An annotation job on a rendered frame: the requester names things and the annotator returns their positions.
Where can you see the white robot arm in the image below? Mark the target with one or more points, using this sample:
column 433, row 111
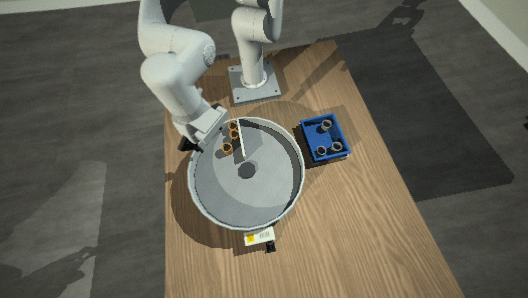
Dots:
column 171, row 76

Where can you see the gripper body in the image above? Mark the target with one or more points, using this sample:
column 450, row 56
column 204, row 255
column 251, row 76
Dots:
column 186, row 129

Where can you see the blue square tray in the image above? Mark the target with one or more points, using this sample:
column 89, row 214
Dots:
column 315, row 137

